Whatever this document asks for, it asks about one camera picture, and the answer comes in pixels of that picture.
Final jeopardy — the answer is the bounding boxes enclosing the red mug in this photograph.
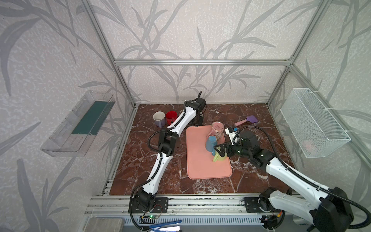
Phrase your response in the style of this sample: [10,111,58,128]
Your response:
[165,111,178,126]

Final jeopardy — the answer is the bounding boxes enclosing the lavender purple mug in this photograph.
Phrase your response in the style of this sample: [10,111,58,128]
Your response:
[153,111,166,128]

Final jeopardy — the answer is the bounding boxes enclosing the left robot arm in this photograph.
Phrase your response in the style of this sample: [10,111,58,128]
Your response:
[129,96,207,213]

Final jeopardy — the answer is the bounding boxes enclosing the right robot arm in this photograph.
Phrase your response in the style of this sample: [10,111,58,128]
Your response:
[214,131,354,232]

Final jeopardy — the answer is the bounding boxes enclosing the light green mug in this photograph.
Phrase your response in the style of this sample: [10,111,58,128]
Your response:
[213,153,228,162]

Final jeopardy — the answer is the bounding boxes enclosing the blue dotted mug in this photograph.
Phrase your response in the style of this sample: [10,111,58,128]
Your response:
[206,135,218,156]

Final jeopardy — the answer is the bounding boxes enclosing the pink patterned mug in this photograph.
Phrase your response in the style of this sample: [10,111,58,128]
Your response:
[207,121,225,141]

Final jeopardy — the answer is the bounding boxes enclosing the purple pink spatula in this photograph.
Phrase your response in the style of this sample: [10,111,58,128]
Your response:
[234,115,258,127]

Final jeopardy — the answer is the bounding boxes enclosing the pink plastic tray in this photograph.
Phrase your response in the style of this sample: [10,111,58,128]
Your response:
[186,125,232,180]

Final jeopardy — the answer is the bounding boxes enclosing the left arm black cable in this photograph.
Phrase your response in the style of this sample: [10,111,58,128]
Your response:
[128,91,203,232]

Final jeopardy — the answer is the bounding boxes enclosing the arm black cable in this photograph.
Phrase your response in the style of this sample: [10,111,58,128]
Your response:
[128,91,203,232]
[231,125,371,230]

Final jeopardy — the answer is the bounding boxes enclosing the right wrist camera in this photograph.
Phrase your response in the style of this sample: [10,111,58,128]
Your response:
[225,127,240,146]

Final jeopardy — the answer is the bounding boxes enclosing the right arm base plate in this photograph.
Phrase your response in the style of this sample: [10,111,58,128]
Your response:
[240,197,263,213]

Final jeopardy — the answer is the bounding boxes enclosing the aluminium front rail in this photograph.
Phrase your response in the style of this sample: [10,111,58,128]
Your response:
[83,194,329,225]

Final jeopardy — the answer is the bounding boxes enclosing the white wire basket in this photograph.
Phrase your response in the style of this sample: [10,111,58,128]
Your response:
[281,88,351,159]

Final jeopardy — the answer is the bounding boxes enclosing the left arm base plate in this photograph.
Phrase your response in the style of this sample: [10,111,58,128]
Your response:
[128,197,169,214]

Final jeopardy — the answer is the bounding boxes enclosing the blue handled tool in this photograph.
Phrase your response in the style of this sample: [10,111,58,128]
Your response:
[149,220,183,232]

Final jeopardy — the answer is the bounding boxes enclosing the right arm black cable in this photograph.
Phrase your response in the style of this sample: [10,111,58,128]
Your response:
[231,125,371,230]

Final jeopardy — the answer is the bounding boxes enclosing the clear plastic wall shelf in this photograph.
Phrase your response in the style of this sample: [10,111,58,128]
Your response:
[41,90,116,158]

